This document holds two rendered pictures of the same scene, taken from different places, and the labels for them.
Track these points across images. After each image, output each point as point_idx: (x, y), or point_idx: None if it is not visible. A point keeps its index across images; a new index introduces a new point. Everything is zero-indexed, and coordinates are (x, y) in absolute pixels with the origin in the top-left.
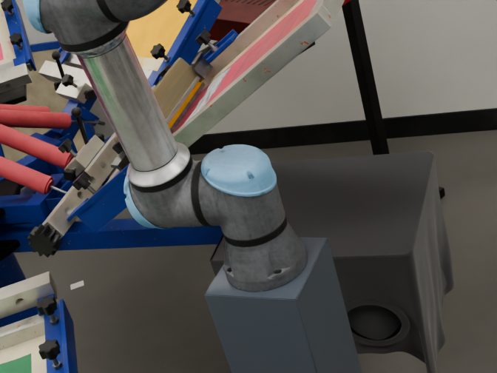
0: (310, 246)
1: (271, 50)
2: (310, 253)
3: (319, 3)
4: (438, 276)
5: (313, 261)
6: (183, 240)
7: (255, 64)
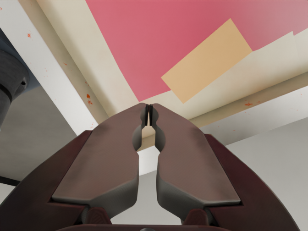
0: (35, 80)
1: (68, 107)
2: (31, 84)
3: (144, 166)
4: None
5: (28, 90)
6: None
7: (44, 78)
